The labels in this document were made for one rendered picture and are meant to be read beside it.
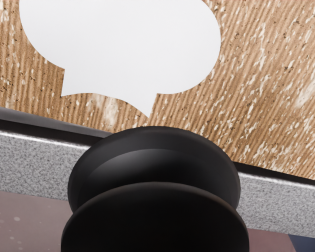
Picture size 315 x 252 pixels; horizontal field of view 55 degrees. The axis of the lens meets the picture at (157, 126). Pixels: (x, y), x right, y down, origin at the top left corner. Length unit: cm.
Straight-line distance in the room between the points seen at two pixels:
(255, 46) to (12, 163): 27
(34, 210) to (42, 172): 146
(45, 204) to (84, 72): 154
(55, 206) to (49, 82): 151
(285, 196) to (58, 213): 151
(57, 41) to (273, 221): 32
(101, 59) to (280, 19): 14
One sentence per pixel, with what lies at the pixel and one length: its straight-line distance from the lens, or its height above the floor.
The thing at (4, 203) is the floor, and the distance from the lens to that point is 184.
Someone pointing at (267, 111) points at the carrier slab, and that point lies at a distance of 29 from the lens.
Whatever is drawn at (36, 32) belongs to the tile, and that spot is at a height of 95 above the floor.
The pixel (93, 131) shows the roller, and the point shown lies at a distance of 31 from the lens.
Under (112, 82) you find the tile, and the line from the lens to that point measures 25.
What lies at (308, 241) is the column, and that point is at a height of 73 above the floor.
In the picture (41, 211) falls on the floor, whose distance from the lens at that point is 181.
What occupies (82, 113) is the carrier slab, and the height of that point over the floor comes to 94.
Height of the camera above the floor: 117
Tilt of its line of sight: 59 degrees down
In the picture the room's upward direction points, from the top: 178 degrees clockwise
